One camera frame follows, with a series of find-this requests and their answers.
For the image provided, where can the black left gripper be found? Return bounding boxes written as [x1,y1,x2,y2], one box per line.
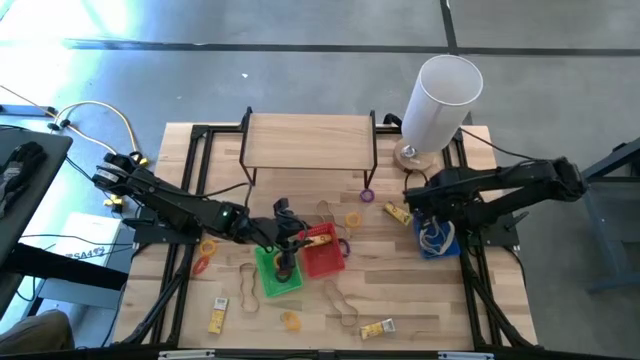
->
[244,197,307,275]

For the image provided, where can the yellow crayon box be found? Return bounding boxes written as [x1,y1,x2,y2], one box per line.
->
[359,318,397,341]
[207,297,230,335]
[302,232,334,250]
[383,201,414,228]

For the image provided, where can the beige rubber band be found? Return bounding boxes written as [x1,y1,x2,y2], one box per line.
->
[430,232,452,257]
[418,219,444,254]
[321,278,360,328]
[313,199,351,240]
[429,218,457,251]
[238,261,262,314]

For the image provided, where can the blue plastic basket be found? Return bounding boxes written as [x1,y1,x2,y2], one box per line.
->
[412,214,462,260]

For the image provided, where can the black side desk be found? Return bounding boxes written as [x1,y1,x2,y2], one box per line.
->
[0,124,132,331]

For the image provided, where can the red plastic basket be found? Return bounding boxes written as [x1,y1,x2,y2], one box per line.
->
[301,222,347,280]

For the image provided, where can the green plastic basket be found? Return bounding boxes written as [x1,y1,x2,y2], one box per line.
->
[253,244,305,299]

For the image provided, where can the wooden shelf riser black legs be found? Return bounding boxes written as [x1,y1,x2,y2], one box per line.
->
[238,106,379,190]

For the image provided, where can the white shade table lamp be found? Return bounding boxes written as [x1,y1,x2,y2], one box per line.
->
[392,53,485,175]

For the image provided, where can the blue-grey metal cart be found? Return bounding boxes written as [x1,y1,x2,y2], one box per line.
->
[551,135,640,294]

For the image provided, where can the white cardboard box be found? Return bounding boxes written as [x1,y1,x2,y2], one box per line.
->
[48,212,125,269]

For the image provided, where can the person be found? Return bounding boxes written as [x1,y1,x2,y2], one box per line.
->
[0,308,76,351]

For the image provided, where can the black glove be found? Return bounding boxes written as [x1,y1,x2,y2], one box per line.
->
[0,141,49,219]

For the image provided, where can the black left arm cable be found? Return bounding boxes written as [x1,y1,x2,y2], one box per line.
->
[199,180,315,251]

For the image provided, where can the thin black cable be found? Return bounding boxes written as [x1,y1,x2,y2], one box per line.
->
[459,128,524,162]

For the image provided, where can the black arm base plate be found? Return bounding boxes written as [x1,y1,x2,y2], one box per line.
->
[467,209,521,247]
[133,218,204,246]

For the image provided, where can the white bracket strip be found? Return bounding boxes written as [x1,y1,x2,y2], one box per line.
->
[158,349,216,360]
[438,351,495,360]

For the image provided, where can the yellow power cable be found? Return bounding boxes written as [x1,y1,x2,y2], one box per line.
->
[0,83,126,209]
[51,100,146,164]

